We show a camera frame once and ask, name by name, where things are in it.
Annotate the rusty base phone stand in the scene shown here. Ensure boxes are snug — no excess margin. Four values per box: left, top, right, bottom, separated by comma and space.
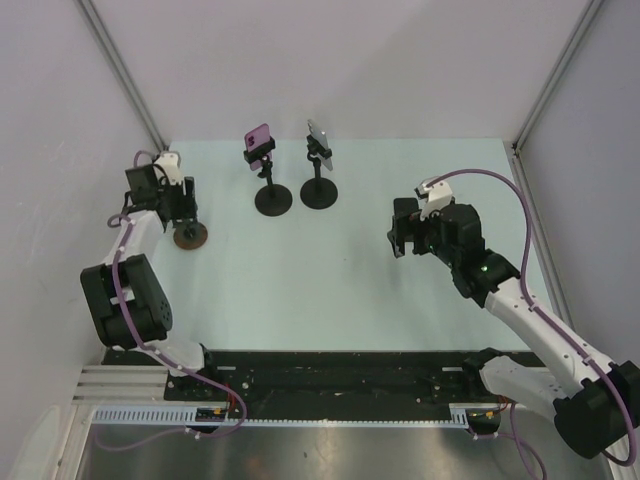
173, 221, 208, 250

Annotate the black stand holding purple phone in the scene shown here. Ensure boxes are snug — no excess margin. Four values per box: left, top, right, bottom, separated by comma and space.
254, 138, 293, 217

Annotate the purple phone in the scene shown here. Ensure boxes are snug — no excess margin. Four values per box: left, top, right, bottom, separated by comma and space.
243, 123, 272, 171

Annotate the black phone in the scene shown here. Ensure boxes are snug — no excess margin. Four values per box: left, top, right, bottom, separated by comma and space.
392, 197, 420, 231

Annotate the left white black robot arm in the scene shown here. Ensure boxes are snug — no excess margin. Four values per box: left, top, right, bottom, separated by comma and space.
80, 164, 221, 400

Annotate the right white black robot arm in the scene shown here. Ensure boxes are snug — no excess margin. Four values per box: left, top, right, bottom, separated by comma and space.
387, 198, 639, 459

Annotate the black stand holding white phone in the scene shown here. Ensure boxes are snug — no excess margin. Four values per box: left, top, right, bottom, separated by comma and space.
300, 144, 338, 210

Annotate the white silver phone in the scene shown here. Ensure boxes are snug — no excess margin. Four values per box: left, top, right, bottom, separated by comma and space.
307, 119, 333, 171

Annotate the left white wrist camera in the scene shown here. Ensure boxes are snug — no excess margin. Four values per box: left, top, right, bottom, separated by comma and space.
152, 151, 184, 186

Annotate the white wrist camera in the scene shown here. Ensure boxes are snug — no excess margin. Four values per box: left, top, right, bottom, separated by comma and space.
152, 151, 184, 186
414, 177, 453, 221

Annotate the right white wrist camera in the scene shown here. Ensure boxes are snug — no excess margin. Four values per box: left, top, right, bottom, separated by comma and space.
414, 177, 453, 221

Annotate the right aluminium frame post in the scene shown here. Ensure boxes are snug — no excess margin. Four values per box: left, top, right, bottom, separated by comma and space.
513, 0, 609, 151

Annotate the aluminium frame post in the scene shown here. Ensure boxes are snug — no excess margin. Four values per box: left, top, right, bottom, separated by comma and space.
74, 0, 168, 151
513, 0, 609, 151

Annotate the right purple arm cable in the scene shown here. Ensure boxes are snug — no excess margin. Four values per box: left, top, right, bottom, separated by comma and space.
424, 169, 636, 480

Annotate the left aluminium frame post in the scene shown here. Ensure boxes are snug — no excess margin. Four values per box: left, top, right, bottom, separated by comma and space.
74, 0, 168, 151

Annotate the white slotted cable duct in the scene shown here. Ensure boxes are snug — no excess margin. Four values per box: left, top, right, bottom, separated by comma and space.
92, 404, 505, 428

